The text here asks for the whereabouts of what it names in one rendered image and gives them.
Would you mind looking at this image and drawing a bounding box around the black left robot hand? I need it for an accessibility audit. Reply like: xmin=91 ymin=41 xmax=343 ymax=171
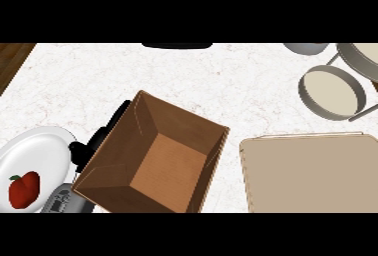
xmin=67 ymin=99 xmax=135 ymax=174

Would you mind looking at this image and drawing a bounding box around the brown wooden tray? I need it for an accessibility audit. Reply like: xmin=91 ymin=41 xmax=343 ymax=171
xmin=71 ymin=89 xmax=232 ymax=214

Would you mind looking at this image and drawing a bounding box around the dark brown wooden cabinet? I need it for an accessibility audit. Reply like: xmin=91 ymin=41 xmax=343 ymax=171
xmin=0 ymin=42 xmax=39 ymax=97

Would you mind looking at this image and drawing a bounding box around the white plate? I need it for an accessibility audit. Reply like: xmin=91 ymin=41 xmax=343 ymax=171
xmin=0 ymin=125 xmax=82 ymax=214

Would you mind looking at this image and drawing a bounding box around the beige cutting board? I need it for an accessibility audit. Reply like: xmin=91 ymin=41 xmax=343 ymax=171
xmin=238 ymin=131 xmax=378 ymax=214

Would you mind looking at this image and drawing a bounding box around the black appliance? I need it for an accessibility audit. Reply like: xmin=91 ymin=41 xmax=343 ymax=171
xmin=141 ymin=42 xmax=215 ymax=51

